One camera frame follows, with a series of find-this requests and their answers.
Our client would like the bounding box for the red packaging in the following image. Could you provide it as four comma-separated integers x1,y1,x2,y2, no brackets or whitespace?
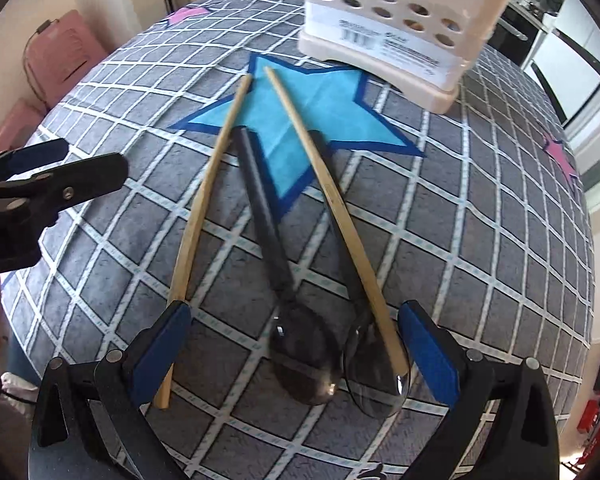
577,355,600,466

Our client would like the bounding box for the black built-in oven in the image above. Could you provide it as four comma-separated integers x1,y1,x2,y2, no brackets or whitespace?
490,0,541,56

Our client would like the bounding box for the black plastic spoon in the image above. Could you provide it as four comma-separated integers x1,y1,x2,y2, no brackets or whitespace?
307,130,412,417
232,126,343,406

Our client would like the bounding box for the grey checked star tablecloth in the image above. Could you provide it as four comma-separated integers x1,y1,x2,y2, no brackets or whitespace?
2,0,596,480

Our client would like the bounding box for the large pink plastic stool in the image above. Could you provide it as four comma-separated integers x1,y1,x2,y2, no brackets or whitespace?
22,10,108,106

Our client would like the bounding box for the white refrigerator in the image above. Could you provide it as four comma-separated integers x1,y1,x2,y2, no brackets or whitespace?
522,0,600,126

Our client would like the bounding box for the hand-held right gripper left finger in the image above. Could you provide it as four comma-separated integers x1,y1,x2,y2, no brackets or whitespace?
30,300,193,480

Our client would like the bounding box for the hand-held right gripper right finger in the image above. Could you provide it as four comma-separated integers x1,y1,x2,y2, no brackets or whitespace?
397,301,561,480

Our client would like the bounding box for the small pink plastic stool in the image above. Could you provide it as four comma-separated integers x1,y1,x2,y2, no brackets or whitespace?
0,100,46,153

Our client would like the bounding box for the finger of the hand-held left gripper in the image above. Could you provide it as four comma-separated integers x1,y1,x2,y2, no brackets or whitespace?
10,152,130,208
0,138,70,183

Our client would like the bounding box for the beige plastic utensil holder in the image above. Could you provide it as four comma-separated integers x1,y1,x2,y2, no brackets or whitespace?
298,0,508,115

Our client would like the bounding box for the plain bamboo chopstick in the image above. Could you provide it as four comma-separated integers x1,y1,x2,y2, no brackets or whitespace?
264,66,411,378
152,74,255,410

